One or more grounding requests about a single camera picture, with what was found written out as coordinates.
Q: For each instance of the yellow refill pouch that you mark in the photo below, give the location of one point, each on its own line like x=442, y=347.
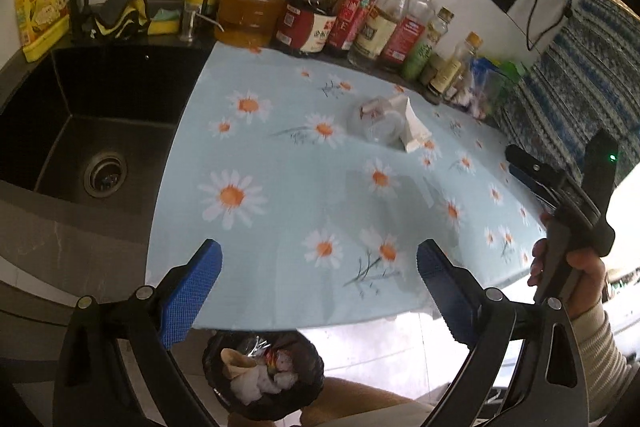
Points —
x=42, y=7

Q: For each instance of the floral light blue tablecloth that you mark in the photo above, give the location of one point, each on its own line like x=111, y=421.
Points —
x=280, y=157

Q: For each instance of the yellow green sponge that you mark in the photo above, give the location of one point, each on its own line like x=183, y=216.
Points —
x=165, y=23

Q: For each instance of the dark soy sauce jug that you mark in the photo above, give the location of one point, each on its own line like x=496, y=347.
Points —
x=305, y=24

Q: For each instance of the blue and white plastic bag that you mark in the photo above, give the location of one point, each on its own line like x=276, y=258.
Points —
x=477, y=87

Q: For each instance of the clear vinegar bottle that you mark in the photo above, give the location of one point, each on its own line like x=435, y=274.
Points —
x=372, y=32

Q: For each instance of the blue patterned cloth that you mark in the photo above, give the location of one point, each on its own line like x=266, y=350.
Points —
x=550, y=97

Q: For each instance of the metal soap dispenser pump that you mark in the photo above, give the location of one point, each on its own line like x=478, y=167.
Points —
x=189, y=19

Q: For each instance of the person's right forearm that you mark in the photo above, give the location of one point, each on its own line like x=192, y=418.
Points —
x=600, y=357

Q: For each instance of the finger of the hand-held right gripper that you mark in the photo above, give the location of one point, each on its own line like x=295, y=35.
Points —
x=532, y=187
x=530, y=164

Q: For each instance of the green plastic bag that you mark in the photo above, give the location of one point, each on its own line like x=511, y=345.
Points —
x=510, y=71

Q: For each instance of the trash bin with black bag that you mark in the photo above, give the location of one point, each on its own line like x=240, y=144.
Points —
x=300, y=402

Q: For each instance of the brown paper cup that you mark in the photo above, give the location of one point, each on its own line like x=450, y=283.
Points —
x=234, y=362

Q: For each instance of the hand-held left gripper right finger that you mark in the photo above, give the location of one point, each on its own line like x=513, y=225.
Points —
x=447, y=292

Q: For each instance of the black kitchen sink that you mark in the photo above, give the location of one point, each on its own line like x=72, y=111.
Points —
x=75, y=107

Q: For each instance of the small bottle with beige label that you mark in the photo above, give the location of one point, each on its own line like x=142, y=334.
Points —
x=450, y=74

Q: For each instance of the person's right hand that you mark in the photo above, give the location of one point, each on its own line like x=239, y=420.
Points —
x=587, y=282

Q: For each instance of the small seasoning bottle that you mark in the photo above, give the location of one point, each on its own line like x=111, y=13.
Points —
x=436, y=52

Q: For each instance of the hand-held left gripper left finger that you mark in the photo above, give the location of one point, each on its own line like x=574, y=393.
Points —
x=190, y=297

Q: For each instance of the person's leg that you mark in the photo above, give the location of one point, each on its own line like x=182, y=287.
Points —
x=360, y=404

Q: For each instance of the black and yellow cloth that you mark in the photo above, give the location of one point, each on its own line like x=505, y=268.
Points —
x=120, y=19

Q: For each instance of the red label sauce bottle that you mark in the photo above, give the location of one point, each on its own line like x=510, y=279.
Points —
x=400, y=39

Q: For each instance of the clear plastic packaging with paper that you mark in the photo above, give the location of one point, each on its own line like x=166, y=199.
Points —
x=380, y=122

